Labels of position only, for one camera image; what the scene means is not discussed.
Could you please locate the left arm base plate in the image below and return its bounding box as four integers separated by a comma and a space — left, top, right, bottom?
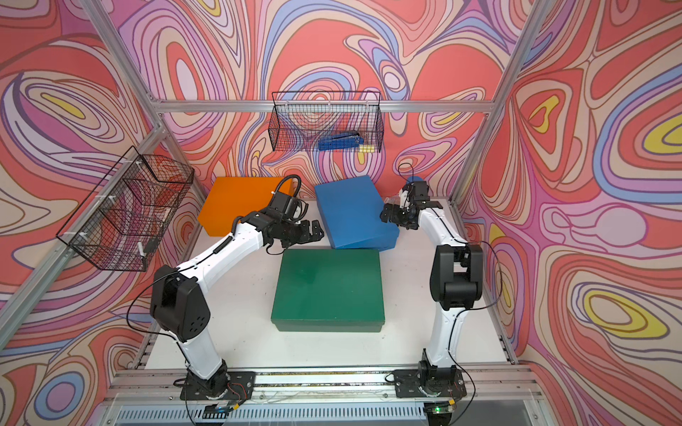
180, 370, 256, 402

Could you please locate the black wire basket left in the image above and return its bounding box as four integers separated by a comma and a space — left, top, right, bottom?
70, 154, 195, 272

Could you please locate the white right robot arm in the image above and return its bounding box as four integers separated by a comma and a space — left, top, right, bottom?
380, 200, 484, 396

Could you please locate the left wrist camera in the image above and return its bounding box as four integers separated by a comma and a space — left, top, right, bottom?
269, 174, 302, 218

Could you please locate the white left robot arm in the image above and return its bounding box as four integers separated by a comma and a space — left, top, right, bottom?
149, 193, 324, 399

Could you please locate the aluminium frame right post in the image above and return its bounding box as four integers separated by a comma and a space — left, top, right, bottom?
450, 0, 555, 209

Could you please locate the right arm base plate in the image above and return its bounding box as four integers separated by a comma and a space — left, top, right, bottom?
389, 367, 468, 400

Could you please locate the aluminium frame left diagonal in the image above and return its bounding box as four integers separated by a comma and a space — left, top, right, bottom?
1, 125, 165, 349

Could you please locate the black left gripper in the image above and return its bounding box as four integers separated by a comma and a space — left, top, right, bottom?
280, 218, 326, 248

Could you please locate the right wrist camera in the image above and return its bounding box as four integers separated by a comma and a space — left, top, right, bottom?
400, 180, 431, 207

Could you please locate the aluminium frame horizontal bar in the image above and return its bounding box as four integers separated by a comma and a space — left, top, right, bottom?
152, 100, 495, 113

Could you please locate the aluminium front rail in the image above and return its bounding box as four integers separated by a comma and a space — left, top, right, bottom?
95, 364, 555, 425

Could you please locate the aluminium frame post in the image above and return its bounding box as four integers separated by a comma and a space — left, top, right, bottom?
79, 0, 211, 206
450, 0, 555, 209

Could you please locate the black wire basket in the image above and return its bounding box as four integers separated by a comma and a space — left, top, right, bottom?
268, 90, 385, 153
70, 154, 195, 272

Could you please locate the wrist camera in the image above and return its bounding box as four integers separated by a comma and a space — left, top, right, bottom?
269, 174, 302, 218
400, 180, 431, 207

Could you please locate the aluminium frame left post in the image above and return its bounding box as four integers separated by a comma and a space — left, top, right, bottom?
79, 0, 211, 206

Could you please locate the blue tool in basket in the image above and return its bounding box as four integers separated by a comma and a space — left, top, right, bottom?
317, 131, 364, 151

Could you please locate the orange shoebox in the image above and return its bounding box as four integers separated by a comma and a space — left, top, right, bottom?
198, 177, 282, 237

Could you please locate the black wire basket back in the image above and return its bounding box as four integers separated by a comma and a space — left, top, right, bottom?
268, 90, 385, 153

